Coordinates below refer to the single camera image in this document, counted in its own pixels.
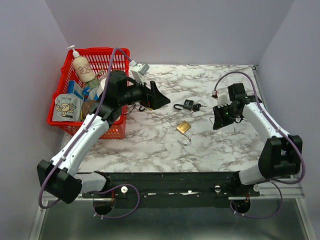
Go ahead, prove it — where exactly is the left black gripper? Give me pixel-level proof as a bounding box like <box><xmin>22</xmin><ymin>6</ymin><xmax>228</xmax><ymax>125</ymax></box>
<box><xmin>118</xmin><ymin>76</ymin><xmax>171</xmax><ymax>110</ymax></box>

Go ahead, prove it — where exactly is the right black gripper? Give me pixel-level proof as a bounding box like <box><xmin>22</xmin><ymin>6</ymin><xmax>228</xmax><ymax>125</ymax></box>
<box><xmin>212</xmin><ymin>103</ymin><xmax>240</xmax><ymax>130</ymax></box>

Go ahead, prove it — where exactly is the large brass padlock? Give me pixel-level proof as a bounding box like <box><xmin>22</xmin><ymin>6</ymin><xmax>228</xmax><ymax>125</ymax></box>
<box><xmin>176</xmin><ymin>120</ymin><xmax>192</xmax><ymax>146</ymax></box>

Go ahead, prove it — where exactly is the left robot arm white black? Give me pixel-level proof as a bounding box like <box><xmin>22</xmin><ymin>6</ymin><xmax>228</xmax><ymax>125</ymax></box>
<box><xmin>36</xmin><ymin>70</ymin><xmax>171</xmax><ymax>204</ymax></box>

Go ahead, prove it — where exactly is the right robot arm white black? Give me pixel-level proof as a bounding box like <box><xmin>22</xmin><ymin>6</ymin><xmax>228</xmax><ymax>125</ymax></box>
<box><xmin>213</xmin><ymin>83</ymin><xmax>303</xmax><ymax>196</ymax></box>

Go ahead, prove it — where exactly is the small yellow padlock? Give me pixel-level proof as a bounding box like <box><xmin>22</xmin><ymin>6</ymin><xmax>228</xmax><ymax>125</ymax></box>
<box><xmin>138</xmin><ymin>106</ymin><xmax>152</xmax><ymax>112</ymax></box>

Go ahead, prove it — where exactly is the black padlock with keys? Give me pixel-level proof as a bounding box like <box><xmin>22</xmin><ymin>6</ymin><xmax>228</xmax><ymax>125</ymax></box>
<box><xmin>173</xmin><ymin>99</ymin><xmax>206</xmax><ymax>112</ymax></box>

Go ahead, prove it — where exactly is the white toilet paper roll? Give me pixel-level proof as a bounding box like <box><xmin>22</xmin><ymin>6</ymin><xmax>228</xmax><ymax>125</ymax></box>
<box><xmin>96</xmin><ymin>77</ymin><xmax>107</xmax><ymax>96</ymax></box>

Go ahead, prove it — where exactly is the brown round wicker item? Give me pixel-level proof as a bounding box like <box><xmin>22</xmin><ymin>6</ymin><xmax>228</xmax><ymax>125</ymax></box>
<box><xmin>80</xmin><ymin>99</ymin><xmax>97</xmax><ymax>121</ymax></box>

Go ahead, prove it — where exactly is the red plastic basket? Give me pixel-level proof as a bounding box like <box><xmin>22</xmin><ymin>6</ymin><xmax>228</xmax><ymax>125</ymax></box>
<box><xmin>47</xmin><ymin>47</ymin><xmax>130</xmax><ymax>139</ymax></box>

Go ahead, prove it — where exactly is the cream pump lotion bottle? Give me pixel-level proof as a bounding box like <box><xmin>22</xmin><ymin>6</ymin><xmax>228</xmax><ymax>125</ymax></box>
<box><xmin>67</xmin><ymin>45</ymin><xmax>96</xmax><ymax>83</ymax></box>

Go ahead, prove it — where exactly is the blue packet in basket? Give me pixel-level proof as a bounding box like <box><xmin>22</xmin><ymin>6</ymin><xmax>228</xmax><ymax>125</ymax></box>
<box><xmin>67</xmin><ymin>80</ymin><xmax>84</xmax><ymax>100</ymax></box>

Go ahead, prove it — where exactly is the grey cartoon pouch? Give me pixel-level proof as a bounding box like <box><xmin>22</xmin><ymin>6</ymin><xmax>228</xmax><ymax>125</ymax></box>
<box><xmin>52</xmin><ymin>93</ymin><xmax>84</xmax><ymax>122</ymax></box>

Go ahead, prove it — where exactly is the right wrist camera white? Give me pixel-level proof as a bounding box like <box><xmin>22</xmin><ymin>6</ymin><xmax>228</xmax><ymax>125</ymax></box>
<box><xmin>212</xmin><ymin>93</ymin><xmax>230</xmax><ymax>108</ymax></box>

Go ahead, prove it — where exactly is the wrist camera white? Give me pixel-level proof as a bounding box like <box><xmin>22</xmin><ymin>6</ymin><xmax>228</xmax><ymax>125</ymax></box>
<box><xmin>129</xmin><ymin>60</ymin><xmax>150</xmax><ymax>85</ymax></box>
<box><xmin>212</xmin><ymin>93</ymin><xmax>230</xmax><ymax>108</ymax></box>

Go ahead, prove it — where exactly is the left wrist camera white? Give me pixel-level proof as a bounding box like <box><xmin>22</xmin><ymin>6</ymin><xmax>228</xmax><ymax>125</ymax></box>
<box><xmin>129</xmin><ymin>60</ymin><xmax>150</xmax><ymax>85</ymax></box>

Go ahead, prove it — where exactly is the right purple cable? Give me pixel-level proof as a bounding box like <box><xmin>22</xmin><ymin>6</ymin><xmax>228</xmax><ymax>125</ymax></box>
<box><xmin>213</xmin><ymin>71</ymin><xmax>306</xmax><ymax>220</ymax></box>

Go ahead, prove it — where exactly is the purple cable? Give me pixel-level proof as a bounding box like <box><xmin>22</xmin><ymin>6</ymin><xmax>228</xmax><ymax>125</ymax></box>
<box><xmin>38</xmin><ymin>47</ymin><xmax>141</xmax><ymax>220</ymax></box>
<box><xmin>213</xmin><ymin>71</ymin><xmax>306</xmax><ymax>220</ymax></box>

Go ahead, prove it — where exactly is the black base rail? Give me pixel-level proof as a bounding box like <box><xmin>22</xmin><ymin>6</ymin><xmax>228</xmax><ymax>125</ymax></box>
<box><xmin>82</xmin><ymin>171</ymin><xmax>293</xmax><ymax>210</ymax></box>

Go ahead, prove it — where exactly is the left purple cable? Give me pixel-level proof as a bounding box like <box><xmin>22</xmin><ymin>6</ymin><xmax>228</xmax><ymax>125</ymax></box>
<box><xmin>38</xmin><ymin>47</ymin><xmax>141</xmax><ymax>220</ymax></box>

